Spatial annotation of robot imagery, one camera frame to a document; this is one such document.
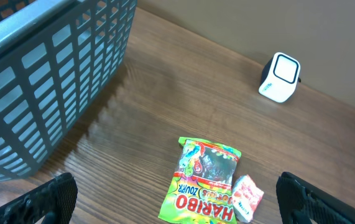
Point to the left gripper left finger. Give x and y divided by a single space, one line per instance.
51 202

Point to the white barcode scanner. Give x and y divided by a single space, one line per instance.
279 77

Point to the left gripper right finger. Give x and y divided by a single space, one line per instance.
300 202

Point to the red white small carton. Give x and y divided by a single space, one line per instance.
246 197

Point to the Haribo gummy candy bag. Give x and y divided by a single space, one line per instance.
201 186

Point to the grey plastic mesh basket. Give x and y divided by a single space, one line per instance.
55 57

